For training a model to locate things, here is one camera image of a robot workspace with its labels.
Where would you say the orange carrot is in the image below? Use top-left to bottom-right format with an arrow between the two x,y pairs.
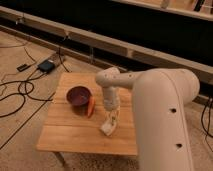
87,96 -> 95,118

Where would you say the dark purple bowl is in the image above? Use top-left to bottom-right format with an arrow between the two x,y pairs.
66,86 -> 91,106

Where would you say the black cable at right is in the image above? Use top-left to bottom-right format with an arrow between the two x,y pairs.
200,97 -> 213,148

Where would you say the wooden table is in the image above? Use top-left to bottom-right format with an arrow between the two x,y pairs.
37,73 -> 137,155

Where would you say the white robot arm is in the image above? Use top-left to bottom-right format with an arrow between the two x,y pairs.
95,67 -> 200,171

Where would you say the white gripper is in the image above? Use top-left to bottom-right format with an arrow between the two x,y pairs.
102,87 -> 120,126

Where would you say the small black plug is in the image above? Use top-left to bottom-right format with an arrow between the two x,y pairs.
17,64 -> 30,72

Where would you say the black power adapter box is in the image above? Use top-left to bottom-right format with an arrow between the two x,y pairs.
38,60 -> 55,73

